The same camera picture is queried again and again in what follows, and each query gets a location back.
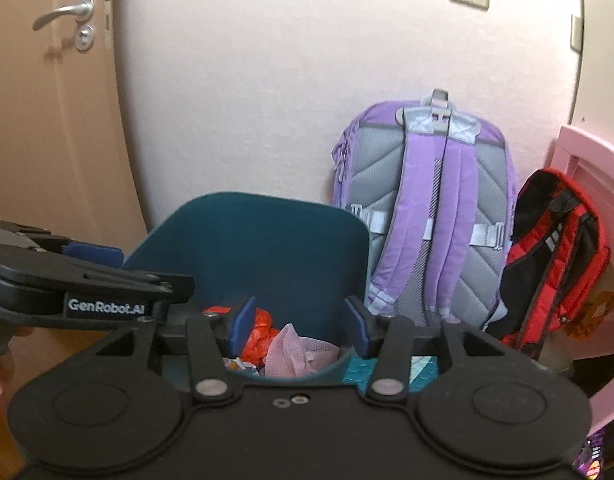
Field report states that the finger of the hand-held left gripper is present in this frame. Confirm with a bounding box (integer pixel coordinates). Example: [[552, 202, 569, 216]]
[[0, 217, 124, 268], [0, 244, 196, 307]]

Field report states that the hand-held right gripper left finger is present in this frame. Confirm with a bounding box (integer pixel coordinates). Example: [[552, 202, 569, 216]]
[[82, 295, 258, 403]]

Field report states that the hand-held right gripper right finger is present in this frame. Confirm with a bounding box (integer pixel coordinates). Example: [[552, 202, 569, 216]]
[[344, 295, 518, 403]]

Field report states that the red plastic bag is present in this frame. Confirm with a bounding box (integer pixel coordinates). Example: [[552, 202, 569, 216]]
[[204, 305, 283, 366]]

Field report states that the pink cloth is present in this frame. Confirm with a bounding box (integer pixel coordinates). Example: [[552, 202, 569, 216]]
[[264, 323, 340, 378]]

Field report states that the teal trash bin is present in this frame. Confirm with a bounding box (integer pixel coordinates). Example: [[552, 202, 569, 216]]
[[122, 191, 372, 386]]

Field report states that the teal zigzag quilt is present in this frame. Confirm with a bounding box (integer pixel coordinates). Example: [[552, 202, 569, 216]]
[[344, 355, 440, 391]]

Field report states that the wooden door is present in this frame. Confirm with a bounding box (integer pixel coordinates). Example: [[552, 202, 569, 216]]
[[0, 0, 150, 361]]

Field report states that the purple backpack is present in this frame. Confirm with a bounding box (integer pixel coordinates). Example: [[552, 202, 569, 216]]
[[331, 88, 519, 331]]

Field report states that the red black backpack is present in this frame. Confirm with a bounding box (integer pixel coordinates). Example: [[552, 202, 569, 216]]
[[482, 168, 612, 361]]

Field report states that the orange paper ornament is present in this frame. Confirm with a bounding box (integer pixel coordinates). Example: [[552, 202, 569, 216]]
[[570, 290, 614, 341]]

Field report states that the purple snack bag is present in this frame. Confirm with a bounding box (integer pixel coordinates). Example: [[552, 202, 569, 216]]
[[574, 432, 610, 478]]

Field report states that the pink desk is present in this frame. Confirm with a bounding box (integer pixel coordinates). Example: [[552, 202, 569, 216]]
[[550, 125, 614, 441]]

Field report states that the silver door handle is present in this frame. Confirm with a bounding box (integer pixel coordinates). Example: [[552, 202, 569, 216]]
[[33, 0, 95, 31]]

